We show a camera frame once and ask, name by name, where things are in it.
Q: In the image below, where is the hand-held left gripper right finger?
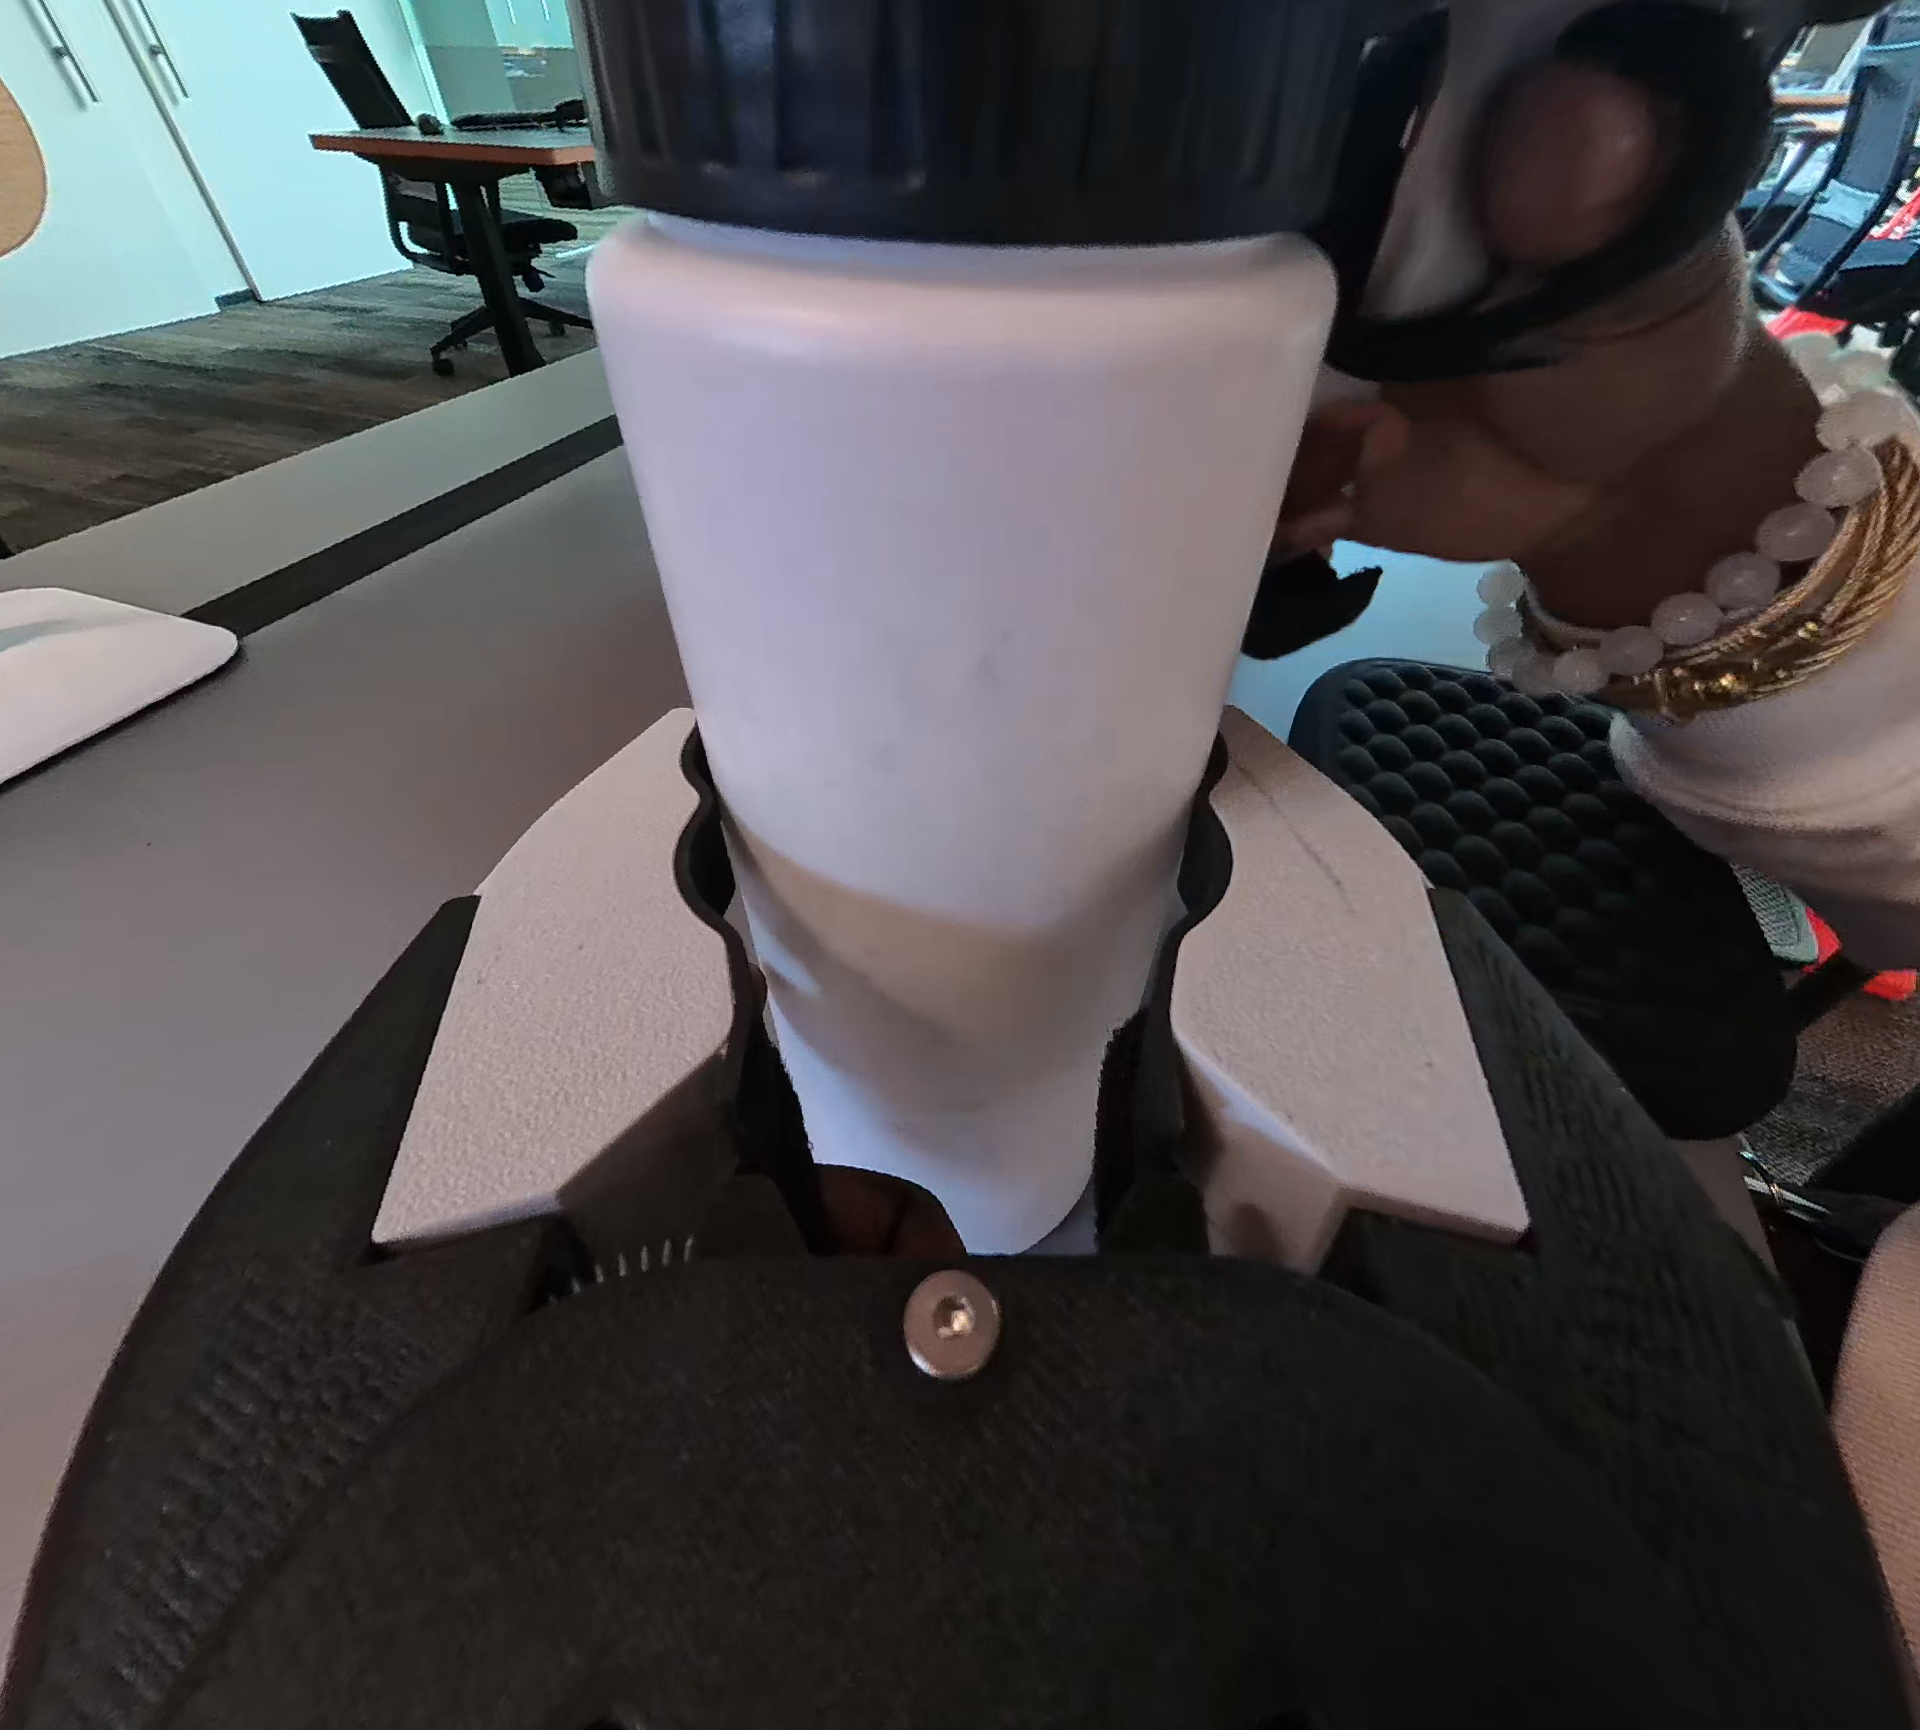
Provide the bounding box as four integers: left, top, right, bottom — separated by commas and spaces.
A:
1162, 708, 1536, 1274

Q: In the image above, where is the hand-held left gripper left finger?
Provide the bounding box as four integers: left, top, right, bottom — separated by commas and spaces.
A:
367, 708, 767, 1260

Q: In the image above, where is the black bottle lid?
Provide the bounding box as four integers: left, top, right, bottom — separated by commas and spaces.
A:
558, 0, 1396, 216

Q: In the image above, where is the white plastic bottle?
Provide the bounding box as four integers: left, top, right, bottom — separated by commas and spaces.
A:
585, 202, 1339, 1260

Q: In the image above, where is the person's left hand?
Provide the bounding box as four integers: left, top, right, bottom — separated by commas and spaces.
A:
817, 1160, 962, 1260

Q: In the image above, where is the black round pad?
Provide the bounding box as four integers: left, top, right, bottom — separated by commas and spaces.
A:
1289, 657, 1795, 1141

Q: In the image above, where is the row of black office chairs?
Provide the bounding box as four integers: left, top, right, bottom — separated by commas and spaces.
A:
1747, 4, 1920, 330

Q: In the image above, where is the grey mesh office chair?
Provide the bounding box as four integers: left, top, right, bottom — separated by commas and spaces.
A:
1733, 861, 1878, 997

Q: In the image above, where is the instruction sign stand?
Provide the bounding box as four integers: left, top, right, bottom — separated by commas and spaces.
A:
0, 587, 242, 786

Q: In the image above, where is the wood-top office desk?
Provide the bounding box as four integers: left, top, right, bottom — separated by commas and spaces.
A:
309, 118, 603, 374

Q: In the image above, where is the white door with window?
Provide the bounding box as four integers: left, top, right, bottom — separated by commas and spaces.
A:
0, 0, 302, 321

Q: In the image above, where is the black office chair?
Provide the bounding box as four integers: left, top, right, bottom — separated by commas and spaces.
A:
290, 9, 594, 380

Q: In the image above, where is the white beaded bracelet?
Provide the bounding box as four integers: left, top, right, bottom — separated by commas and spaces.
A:
1474, 335, 1920, 698

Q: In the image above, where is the gold bracelet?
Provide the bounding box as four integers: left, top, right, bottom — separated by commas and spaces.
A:
1515, 433, 1920, 723

